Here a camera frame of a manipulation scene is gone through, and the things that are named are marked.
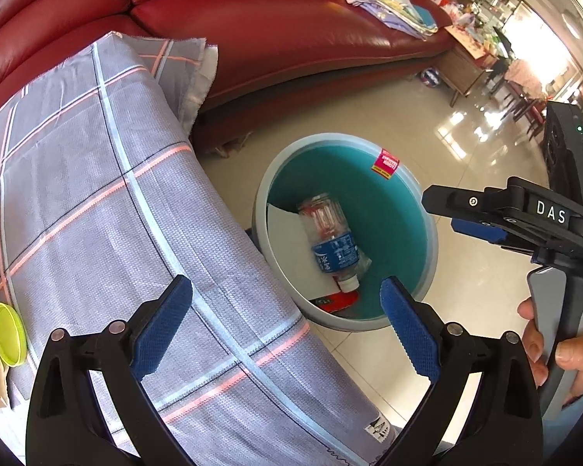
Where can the white paper sheet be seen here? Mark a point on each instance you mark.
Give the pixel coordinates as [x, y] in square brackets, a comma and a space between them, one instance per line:
[284, 233]

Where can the black dining chair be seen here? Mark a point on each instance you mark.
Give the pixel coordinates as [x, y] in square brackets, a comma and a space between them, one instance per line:
[500, 53]

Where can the table with pink cloth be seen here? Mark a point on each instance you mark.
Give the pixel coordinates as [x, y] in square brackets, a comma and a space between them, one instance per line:
[522, 77]

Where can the blue white ball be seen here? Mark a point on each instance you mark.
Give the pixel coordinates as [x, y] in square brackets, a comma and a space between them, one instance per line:
[430, 77]

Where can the pile of folded clothes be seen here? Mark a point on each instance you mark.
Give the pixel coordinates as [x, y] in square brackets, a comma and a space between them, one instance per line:
[393, 5]

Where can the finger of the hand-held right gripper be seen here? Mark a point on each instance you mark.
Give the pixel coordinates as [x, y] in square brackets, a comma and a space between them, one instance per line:
[476, 229]
[447, 200]

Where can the round ceiling light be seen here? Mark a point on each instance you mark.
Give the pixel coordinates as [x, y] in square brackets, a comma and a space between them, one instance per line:
[572, 23]

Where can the pile of printed packages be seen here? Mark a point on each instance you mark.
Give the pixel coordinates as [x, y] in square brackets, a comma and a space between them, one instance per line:
[471, 29]

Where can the lime green lid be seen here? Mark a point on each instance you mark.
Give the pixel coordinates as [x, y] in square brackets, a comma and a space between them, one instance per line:
[7, 332]

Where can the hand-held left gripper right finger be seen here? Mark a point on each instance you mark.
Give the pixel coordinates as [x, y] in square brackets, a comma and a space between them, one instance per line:
[410, 330]

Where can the teal plastic bin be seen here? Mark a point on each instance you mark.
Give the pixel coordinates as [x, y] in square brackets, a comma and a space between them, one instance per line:
[398, 233]

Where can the red leather sofa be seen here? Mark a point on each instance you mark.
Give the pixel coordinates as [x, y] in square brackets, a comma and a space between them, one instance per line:
[296, 34]

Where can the person's right hand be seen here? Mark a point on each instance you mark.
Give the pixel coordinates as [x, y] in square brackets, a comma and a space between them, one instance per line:
[580, 361]

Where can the red wrapper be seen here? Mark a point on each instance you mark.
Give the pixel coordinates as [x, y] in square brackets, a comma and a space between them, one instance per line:
[337, 303]

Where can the clear bottle blue label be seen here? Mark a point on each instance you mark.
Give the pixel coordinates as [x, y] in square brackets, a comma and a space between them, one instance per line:
[333, 247]

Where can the wooden side cabinet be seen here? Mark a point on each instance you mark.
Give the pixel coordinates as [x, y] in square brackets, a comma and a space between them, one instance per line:
[459, 70]

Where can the grey plaid cloth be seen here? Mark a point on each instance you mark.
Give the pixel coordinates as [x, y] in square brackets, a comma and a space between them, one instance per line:
[77, 179]

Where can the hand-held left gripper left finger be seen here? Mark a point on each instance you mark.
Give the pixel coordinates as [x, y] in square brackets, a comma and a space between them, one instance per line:
[158, 330]

